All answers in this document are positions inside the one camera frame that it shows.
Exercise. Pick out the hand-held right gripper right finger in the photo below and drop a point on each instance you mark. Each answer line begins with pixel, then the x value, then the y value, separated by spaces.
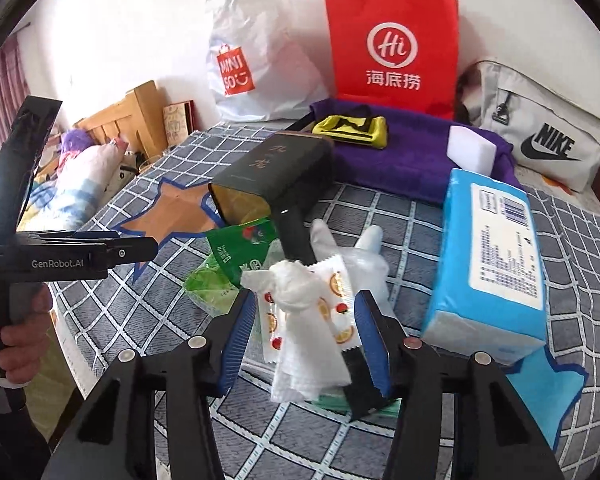
pixel 372 340

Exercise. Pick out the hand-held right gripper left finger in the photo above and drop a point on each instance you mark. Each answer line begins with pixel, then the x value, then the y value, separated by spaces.
pixel 237 340

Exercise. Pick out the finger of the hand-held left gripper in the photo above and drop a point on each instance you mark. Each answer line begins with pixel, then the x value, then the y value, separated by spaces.
pixel 135 251
pixel 65 233

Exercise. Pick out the fruit print packet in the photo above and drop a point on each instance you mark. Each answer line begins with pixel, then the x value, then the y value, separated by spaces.
pixel 337 285

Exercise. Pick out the white tissue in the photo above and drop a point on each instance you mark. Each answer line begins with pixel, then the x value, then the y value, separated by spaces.
pixel 305 340

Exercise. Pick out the green snack packet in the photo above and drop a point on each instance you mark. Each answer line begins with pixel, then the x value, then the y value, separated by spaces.
pixel 240 247

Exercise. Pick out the person's left forearm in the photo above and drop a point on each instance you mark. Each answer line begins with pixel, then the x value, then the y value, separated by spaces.
pixel 5 440

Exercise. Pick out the person's left hand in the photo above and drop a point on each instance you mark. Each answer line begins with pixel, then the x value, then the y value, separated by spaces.
pixel 27 335

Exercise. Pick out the brown star marker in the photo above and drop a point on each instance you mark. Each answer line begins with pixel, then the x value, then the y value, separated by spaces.
pixel 175 220

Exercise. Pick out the white pillow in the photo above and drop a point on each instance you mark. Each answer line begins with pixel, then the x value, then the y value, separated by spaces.
pixel 87 180

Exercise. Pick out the plaid bed sheet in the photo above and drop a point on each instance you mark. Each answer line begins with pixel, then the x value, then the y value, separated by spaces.
pixel 130 310

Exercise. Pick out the green plastic bag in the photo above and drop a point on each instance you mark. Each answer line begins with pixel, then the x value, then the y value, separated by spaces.
pixel 207 287

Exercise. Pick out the purple plush toy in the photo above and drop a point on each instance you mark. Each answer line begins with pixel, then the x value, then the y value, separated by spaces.
pixel 74 140

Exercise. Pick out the red striped curtain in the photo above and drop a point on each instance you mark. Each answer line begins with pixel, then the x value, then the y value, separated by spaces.
pixel 2 80

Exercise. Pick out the wooden headboard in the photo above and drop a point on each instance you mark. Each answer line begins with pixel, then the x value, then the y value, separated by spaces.
pixel 125 115

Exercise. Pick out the brown patterned box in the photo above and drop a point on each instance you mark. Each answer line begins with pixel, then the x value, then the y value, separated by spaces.
pixel 179 121

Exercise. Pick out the blue tissue pack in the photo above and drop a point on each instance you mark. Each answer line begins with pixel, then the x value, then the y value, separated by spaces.
pixel 485 260

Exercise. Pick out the black box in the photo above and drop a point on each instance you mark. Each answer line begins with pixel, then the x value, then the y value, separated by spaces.
pixel 275 165

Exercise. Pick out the purple towel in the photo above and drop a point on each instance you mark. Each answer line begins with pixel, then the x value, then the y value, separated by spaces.
pixel 410 170

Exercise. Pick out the blue star marker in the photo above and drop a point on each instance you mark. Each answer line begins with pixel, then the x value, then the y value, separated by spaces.
pixel 540 390

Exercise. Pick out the yellow black pouch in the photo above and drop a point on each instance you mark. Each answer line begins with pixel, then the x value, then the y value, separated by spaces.
pixel 352 132

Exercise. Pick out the white sponge block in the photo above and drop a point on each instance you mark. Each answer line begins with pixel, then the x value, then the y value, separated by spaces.
pixel 480 147

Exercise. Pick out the white plastic bag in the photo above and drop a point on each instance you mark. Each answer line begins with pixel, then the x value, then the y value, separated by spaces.
pixel 270 45

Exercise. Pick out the grey sling bag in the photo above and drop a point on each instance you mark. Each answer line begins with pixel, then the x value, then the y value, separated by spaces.
pixel 540 130

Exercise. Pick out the red paper bag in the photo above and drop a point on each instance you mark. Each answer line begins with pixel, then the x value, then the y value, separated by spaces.
pixel 390 50

